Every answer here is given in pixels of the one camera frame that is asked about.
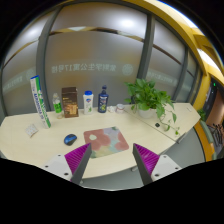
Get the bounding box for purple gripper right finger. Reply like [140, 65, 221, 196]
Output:
[133, 143, 160, 185]

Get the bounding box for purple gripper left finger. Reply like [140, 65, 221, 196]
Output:
[65, 143, 92, 185]

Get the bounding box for blue black computer mouse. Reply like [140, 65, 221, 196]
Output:
[64, 134, 77, 146]

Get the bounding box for floral pastel mouse pad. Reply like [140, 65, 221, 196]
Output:
[84, 126, 129, 159]

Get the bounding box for small white packet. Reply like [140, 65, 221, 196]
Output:
[25, 124, 38, 137]

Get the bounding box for small white cup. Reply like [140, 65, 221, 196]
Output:
[116, 104, 125, 114]

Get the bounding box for green potted plant white pot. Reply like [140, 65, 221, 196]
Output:
[125, 78, 179, 136]

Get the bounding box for clear green label bottle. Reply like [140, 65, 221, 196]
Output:
[52, 93, 63, 119]

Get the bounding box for white lotion bottle blue cap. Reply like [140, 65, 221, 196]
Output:
[83, 91, 94, 115]

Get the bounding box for brown carton box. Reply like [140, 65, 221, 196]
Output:
[62, 87, 78, 118]

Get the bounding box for dark blue shampoo bottle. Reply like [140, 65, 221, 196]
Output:
[98, 85, 109, 113]

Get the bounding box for tall white green tube box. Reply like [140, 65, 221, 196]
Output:
[30, 75, 51, 129]

